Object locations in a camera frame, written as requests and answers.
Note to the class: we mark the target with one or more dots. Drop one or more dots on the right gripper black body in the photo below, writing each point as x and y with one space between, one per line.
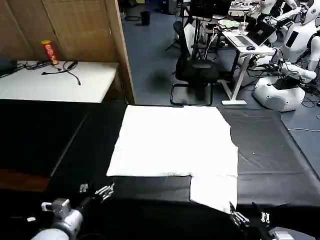
258 230

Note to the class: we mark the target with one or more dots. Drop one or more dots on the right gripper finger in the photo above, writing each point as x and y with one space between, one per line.
265 217
240 218

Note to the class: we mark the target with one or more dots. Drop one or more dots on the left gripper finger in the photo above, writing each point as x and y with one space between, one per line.
105 191
84 188

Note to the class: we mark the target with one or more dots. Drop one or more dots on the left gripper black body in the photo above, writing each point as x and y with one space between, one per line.
86 202

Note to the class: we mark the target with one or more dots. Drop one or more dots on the white printed t-shirt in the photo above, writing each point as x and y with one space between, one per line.
175 140

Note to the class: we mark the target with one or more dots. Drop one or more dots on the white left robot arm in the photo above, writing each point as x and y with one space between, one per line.
63 222

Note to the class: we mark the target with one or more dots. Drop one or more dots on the black table cover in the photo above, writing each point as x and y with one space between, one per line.
262 155

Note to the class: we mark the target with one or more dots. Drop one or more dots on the white side table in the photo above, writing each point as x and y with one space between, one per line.
62 82

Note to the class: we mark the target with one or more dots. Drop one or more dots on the white humanoid robot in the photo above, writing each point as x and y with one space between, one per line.
282 95

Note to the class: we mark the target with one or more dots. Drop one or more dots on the red snack can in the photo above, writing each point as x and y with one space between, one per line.
50 53

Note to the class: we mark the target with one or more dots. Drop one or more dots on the black laptop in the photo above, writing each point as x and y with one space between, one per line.
6 66

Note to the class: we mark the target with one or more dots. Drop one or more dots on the black office chair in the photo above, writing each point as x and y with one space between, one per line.
197 71

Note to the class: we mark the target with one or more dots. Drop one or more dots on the wooden folding screen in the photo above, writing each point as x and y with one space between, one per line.
82 30

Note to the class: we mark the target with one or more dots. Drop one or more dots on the white standing desk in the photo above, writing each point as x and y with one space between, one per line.
250 51

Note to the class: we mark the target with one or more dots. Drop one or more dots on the blue computer mouse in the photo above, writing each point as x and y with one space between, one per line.
250 48

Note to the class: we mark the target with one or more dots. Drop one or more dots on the black waste bin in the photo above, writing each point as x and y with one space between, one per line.
145 18

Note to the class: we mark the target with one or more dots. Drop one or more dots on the open grey laptop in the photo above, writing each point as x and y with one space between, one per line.
260 33

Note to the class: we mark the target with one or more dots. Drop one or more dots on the clear cup with straw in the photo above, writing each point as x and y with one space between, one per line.
243 28

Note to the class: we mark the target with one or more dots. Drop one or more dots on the crumpled cloth pile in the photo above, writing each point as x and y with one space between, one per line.
228 24

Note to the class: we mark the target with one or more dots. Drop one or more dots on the black monitor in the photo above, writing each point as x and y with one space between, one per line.
201 8

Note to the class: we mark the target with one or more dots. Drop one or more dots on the white headless robot torso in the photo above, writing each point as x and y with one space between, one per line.
267 6

